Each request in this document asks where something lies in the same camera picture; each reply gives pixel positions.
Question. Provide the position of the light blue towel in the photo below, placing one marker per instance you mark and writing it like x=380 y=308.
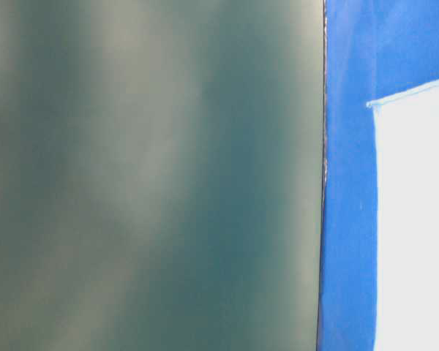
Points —
x=407 y=153

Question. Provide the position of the blue table cloth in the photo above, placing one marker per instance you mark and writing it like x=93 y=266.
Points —
x=373 y=49

